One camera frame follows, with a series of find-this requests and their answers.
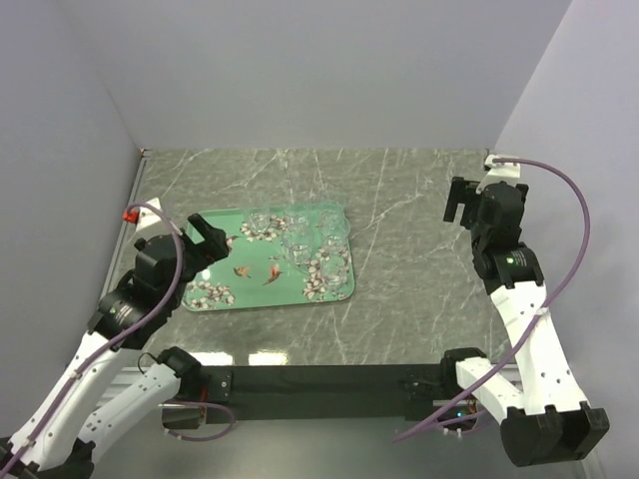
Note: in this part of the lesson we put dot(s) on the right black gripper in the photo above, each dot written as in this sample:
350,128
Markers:
462,192

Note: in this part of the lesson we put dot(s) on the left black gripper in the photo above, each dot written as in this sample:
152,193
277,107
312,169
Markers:
212,248

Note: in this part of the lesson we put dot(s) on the clear glass wide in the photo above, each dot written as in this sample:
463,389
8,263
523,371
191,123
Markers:
299,215

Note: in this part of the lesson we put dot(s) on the clear stemmed glass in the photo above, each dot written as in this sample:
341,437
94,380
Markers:
334,272

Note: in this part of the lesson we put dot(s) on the small clear glass mid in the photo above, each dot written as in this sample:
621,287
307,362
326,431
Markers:
334,231

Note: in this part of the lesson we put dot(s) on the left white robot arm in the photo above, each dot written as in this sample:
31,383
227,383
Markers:
71,430

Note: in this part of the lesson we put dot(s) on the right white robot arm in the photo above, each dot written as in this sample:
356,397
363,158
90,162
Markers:
549,419

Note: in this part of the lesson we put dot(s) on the green floral bird tray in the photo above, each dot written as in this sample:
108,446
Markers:
257,274

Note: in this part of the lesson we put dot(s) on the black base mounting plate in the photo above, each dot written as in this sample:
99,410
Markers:
288,392

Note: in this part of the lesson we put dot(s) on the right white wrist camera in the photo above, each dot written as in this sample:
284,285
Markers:
499,169

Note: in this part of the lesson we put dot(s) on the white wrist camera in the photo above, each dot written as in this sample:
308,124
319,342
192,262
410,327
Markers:
145,221
499,169

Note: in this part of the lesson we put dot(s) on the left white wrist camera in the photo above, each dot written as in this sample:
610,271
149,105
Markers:
145,221

